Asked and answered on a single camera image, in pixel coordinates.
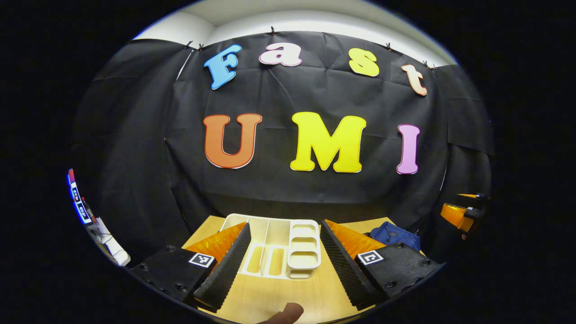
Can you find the blue white printed panel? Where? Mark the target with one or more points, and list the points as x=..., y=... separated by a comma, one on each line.
x=78, y=202

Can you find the white plastic bookshelf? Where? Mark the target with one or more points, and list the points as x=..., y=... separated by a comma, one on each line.
x=279, y=234

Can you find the white box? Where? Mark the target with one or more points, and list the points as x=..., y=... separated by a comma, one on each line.
x=112, y=247

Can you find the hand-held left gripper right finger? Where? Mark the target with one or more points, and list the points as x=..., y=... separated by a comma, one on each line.
x=342, y=270

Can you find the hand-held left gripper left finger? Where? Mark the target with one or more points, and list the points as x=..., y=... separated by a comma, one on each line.
x=227, y=270

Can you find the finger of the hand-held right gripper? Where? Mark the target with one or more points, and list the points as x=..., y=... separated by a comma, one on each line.
x=456, y=216
x=474, y=200

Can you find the blue schoolbag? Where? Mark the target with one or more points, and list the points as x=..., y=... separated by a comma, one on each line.
x=396, y=236

